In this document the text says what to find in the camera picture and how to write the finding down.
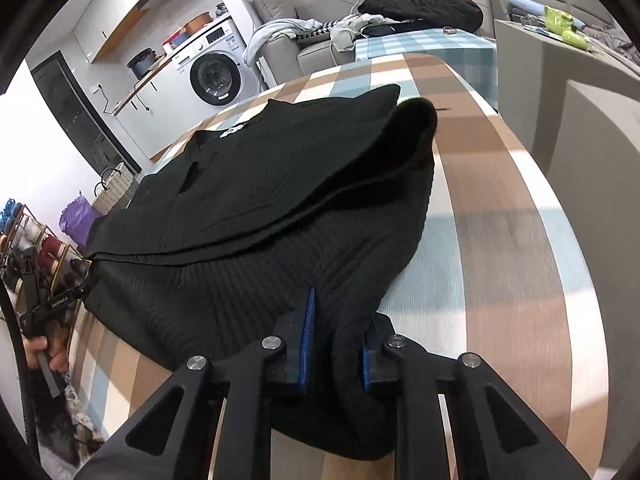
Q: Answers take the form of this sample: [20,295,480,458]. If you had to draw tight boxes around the white grey garment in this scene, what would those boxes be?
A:
[244,19,326,68]

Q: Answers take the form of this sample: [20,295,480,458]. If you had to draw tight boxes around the white wall cabinets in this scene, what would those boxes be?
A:
[72,0,166,61]

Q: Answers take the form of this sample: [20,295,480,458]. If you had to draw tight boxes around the green toy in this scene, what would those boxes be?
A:
[544,6,588,51]

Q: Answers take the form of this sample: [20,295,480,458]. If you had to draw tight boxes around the black jacket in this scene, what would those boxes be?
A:
[357,0,483,36]

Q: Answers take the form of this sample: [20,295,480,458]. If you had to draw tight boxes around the person's left hand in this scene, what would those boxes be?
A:
[24,335,70,373]

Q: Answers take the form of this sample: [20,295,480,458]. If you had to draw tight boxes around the white base cabinets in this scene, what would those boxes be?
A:
[112,60,211,161]

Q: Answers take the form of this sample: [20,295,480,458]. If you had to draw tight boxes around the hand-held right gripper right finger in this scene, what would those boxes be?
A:
[362,314,591,480]

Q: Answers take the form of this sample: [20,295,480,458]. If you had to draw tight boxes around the black tall door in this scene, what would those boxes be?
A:
[30,50,141,173]

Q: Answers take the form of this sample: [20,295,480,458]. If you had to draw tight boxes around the brown blue plaid tablecloth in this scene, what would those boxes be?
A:
[67,52,603,480]

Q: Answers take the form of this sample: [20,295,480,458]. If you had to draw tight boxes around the blue pillow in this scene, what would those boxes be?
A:
[507,0,583,28]

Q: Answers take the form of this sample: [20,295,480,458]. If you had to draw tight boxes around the white washing machine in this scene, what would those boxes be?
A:
[172,17,263,108]

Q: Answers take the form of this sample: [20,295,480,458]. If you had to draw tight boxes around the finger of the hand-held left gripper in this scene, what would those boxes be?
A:
[75,259,98,301]

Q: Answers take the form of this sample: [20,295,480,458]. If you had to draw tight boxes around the dark cooking pot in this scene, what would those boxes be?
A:
[126,48,157,80]

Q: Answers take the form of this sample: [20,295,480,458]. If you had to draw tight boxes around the woven laundry basket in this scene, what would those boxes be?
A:
[92,162,136,216]

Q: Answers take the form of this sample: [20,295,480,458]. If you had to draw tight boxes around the grey sofa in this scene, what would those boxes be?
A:
[250,0,496,76]

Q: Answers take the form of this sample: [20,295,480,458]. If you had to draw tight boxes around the houndstooth cushion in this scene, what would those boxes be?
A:
[295,21,341,43]

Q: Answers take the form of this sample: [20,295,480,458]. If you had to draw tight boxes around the purple bag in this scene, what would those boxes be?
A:
[59,192,103,248]

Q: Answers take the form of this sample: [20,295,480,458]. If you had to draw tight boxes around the black knit sweater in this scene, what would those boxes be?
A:
[80,84,440,461]

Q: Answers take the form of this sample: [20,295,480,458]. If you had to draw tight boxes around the grey bed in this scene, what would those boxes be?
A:
[482,0,640,66]

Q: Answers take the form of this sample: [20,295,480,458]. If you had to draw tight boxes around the shoe rack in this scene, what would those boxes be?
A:
[0,200,93,311]

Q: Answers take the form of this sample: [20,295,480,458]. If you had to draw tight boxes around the light grey garment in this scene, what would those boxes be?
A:
[330,14,401,51]

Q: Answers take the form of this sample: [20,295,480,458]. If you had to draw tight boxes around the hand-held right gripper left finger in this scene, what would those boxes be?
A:
[75,287,317,480]

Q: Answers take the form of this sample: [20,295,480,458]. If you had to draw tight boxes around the blue checked tablecloth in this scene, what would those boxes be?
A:
[355,27,498,111]

